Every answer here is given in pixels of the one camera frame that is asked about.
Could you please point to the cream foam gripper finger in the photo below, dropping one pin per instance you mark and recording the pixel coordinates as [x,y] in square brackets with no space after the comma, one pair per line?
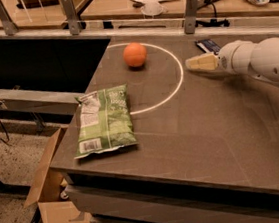
[205,62]

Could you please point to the dark blue rxbar wrapper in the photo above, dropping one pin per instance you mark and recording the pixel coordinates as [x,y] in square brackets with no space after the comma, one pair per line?
[208,46]

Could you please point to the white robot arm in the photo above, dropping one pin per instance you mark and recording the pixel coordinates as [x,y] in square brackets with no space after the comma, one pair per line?
[259,61]

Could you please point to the orange fruit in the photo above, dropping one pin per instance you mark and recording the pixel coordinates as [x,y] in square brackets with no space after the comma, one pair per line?
[134,54]

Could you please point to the white face mask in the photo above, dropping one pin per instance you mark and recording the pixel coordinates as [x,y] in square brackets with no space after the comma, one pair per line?
[153,9]

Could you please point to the green chip bag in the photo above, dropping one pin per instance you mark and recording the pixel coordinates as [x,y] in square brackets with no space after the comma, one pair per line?
[105,122]

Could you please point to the grey drawer front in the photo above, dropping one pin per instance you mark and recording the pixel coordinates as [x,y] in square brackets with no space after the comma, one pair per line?
[115,206]

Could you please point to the cardboard box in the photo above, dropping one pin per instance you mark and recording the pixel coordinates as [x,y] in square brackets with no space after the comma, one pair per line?
[46,187]

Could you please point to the metal bracket right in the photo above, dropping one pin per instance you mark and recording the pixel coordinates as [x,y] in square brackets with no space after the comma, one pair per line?
[190,16]

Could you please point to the metal bracket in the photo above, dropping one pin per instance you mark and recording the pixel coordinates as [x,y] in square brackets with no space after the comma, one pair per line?
[190,16]
[9,26]
[71,16]

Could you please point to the metal bracket middle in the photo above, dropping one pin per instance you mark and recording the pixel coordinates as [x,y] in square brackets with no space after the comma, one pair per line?
[71,16]

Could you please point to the metal bracket left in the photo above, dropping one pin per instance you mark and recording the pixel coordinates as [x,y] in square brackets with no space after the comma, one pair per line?
[9,26]

